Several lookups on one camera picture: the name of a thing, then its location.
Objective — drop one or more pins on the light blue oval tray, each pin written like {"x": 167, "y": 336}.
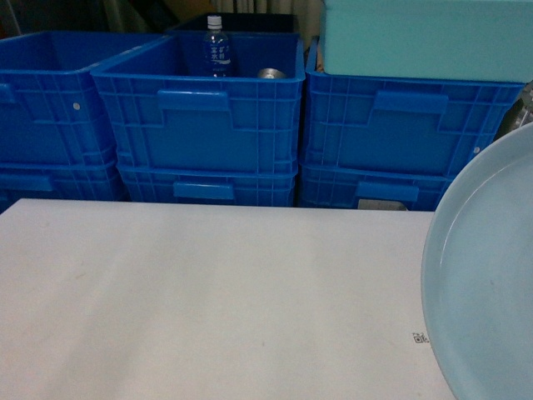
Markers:
{"x": 476, "y": 274}

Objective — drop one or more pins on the blue crate top left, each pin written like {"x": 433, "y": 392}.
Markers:
{"x": 51, "y": 111}

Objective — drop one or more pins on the blue crate bottom left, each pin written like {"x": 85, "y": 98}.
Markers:
{"x": 94, "y": 183}

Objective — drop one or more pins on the small QR code sticker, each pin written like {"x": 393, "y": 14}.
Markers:
{"x": 420, "y": 337}

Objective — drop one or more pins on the dark blue rear crate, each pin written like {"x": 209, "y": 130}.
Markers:
{"x": 243, "y": 23}

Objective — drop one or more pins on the silver metal can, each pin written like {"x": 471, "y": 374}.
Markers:
{"x": 271, "y": 73}

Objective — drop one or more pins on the clear water bottle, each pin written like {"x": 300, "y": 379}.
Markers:
{"x": 216, "y": 49}

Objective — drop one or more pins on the blue crate bottom right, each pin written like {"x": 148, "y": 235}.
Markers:
{"x": 335, "y": 187}

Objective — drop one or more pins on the blue crate top middle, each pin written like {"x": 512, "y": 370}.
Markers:
{"x": 166, "y": 111}

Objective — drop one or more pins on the blue crate top right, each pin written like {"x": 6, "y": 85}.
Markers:
{"x": 400, "y": 125}

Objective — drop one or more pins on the blue crate bottom middle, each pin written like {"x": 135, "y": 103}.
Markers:
{"x": 163, "y": 185}

